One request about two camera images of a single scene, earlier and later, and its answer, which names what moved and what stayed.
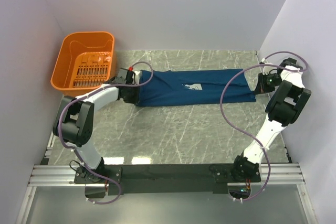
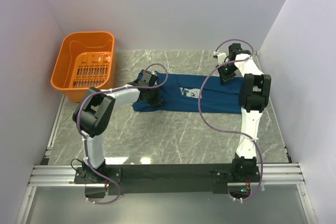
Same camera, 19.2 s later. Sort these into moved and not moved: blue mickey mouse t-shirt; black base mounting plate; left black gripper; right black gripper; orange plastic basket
Moved: left black gripper; right black gripper; blue mickey mouse t-shirt
Not moved: orange plastic basket; black base mounting plate
